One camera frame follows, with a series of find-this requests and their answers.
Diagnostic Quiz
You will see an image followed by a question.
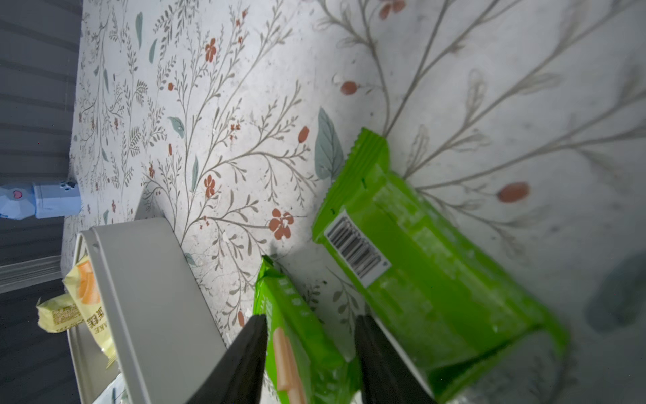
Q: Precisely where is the blue spray bottle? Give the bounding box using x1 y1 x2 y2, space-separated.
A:
1 181 82 220

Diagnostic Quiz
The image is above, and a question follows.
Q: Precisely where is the white storage box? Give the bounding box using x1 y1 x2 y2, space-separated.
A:
77 217 226 403

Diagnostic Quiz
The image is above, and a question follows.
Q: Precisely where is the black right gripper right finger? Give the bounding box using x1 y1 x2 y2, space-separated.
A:
354 315 436 404

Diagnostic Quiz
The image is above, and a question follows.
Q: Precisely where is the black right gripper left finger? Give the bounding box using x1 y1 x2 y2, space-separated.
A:
188 315 267 404

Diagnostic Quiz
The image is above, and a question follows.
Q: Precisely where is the pale yellow cookie packet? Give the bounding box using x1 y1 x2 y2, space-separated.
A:
63 254 117 368

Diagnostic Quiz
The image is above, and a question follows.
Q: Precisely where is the green cookie packet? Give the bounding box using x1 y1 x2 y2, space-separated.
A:
313 129 570 402
253 256 361 403

